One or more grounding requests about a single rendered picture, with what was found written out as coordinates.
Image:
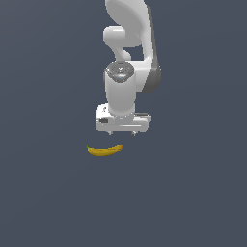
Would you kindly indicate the yellow banana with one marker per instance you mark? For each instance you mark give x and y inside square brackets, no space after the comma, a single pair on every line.
[104,150]

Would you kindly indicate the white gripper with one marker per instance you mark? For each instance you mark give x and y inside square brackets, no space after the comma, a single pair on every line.
[119,123]

